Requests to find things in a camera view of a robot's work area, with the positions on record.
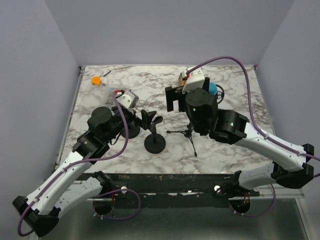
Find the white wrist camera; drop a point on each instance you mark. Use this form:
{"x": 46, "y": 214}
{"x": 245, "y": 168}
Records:
{"x": 193, "y": 80}
{"x": 127, "y": 99}

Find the black round-base microphone stand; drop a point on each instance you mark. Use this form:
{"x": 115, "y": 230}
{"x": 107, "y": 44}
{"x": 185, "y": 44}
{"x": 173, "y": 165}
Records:
{"x": 155, "y": 143}

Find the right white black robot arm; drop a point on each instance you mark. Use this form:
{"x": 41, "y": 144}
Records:
{"x": 289, "y": 166}

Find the gold microphone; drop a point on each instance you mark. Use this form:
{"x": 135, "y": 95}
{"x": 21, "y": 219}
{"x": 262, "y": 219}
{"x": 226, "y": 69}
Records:
{"x": 181, "y": 80}

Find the black stand holding gold microphone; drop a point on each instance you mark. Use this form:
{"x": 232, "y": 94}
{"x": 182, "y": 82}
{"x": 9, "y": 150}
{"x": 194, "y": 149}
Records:
{"x": 133, "y": 130}

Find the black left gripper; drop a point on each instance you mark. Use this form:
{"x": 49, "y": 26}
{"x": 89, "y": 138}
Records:
{"x": 146, "y": 118}

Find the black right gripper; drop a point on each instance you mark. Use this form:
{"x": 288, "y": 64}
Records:
{"x": 173, "y": 94}

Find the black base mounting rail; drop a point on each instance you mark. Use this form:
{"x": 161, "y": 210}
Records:
{"x": 170, "y": 190}

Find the orange round cap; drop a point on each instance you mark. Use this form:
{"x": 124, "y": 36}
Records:
{"x": 96, "y": 80}

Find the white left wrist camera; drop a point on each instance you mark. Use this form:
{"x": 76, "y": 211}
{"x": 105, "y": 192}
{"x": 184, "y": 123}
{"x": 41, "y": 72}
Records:
{"x": 127, "y": 99}

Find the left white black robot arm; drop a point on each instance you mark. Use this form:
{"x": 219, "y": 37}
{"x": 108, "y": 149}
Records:
{"x": 42, "y": 208}

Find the black tripod shock-mount stand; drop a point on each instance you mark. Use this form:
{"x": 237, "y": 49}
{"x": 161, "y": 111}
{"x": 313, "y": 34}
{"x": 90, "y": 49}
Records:
{"x": 188, "y": 132}

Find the blue foam-head microphone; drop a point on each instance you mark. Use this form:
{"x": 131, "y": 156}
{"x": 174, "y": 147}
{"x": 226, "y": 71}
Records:
{"x": 213, "y": 89}

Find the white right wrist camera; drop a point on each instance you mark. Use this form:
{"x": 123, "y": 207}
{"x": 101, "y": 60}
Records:
{"x": 193, "y": 80}

